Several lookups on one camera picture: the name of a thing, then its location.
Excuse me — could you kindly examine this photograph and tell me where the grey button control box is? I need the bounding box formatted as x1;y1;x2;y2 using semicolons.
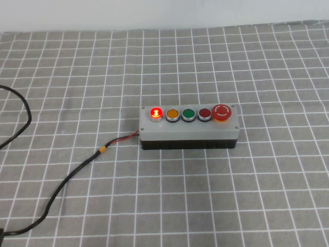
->
138;103;241;151

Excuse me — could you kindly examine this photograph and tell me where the thin red wire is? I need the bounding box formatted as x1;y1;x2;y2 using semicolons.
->
104;130;141;149

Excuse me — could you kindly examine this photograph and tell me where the red emergency stop button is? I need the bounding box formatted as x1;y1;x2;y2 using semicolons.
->
211;103;233;122

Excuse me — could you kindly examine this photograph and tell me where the thin black wire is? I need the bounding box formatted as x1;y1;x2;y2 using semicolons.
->
104;131;141;148

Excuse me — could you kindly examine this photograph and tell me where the grey white-checked tablecloth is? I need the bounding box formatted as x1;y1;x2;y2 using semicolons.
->
0;20;329;247

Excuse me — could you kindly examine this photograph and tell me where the red indicator lamp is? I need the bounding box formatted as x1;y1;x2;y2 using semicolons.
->
149;106;164;123

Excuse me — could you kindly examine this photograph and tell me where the flat red push button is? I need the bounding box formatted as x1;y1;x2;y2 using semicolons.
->
197;108;213;122

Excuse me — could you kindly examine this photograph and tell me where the green push button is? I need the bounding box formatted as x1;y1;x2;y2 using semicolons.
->
181;108;197;123

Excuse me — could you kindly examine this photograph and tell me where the black power cable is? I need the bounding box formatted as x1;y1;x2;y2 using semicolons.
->
0;84;102;236

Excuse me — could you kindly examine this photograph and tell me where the yellow push button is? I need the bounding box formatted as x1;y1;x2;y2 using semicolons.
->
165;108;180;123

